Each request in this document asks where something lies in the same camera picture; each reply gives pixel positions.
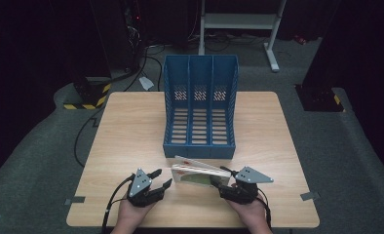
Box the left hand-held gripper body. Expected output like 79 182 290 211
127 167 165 208

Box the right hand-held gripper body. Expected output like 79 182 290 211
218 166 275 205

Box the book with green leaf cover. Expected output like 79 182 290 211
171 155 233 189

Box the blue plastic file rack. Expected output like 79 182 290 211
162 54 240 160

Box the person's right hand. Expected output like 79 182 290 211
227 194 274 234

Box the person's left hand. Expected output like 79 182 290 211
110 196 157 234

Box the grey tape strip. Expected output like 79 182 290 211
64 196 87 206
299 191 321 202

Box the white scrap on floor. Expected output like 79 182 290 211
138 76 155 92

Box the black stand with striped base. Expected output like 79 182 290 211
294 83 346 113
62 75 112 111

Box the dark equipment rack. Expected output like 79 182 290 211
113 0 150 73

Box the small red object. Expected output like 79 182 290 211
293 34 310 45

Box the white metal stand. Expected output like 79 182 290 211
198 0 288 73

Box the left hand-held gripper black cable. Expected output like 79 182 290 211
101 174 136 234

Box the hand-held gripper black cable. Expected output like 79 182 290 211
101 174 136 234
256 188 273 230

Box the right hand-held gripper black cable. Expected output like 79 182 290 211
256 188 273 230

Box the black floor cable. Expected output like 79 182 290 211
73 106 106 169

